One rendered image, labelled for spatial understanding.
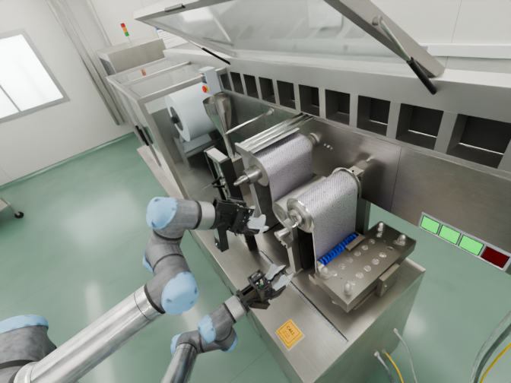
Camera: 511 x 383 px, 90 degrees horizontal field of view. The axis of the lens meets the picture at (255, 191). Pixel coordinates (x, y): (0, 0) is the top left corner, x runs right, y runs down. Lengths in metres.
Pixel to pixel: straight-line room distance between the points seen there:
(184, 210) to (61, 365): 0.36
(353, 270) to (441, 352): 1.18
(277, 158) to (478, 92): 0.62
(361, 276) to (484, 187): 0.47
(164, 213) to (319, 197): 0.55
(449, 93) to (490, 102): 0.09
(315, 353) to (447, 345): 1.25
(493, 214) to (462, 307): 1.46
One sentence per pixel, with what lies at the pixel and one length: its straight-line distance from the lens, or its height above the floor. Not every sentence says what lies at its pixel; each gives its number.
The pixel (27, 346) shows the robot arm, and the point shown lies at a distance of 0.82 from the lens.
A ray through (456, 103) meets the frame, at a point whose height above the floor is 1.60.
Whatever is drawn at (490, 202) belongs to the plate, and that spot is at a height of 1.36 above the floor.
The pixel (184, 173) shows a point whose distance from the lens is 1.75.
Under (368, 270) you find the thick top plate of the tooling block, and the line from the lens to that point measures 1.09.
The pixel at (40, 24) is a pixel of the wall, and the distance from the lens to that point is 6.05.
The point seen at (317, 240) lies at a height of 1.15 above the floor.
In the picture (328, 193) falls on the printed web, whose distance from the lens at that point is 0.96.
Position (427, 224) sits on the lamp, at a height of 1.18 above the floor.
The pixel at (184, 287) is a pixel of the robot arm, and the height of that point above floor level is 1.50.
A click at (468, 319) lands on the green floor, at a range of 2.32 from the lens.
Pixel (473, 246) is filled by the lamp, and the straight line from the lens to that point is 1.04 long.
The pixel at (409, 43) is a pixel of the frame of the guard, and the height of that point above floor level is 1.77.
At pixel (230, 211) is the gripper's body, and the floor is 1.47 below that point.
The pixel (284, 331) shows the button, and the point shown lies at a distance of 1.09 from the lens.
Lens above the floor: 1.92
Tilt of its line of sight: 38 degrees down
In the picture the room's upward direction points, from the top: 14 degrees counter-clockwise
